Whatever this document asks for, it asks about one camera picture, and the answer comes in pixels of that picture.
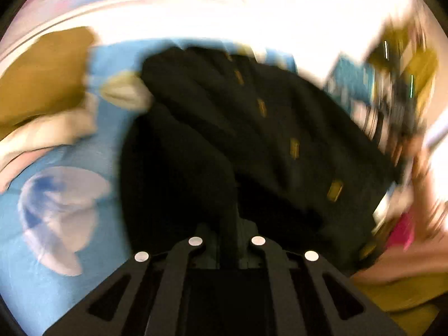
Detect blue floral bed sheet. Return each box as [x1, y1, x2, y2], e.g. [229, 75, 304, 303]
[0, 38, 298, 336]

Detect black large garment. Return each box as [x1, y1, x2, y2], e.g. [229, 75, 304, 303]
[119, 46, 396, 275]

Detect person's right hand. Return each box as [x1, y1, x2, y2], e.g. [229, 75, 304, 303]
[372, 135, 447, 258]

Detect mustard yellow pillow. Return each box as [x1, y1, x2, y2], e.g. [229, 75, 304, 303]
[1, 27, 95, 138]

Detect cream white cloth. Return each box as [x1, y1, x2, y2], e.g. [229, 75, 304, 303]
[1, 93, 98, 193]

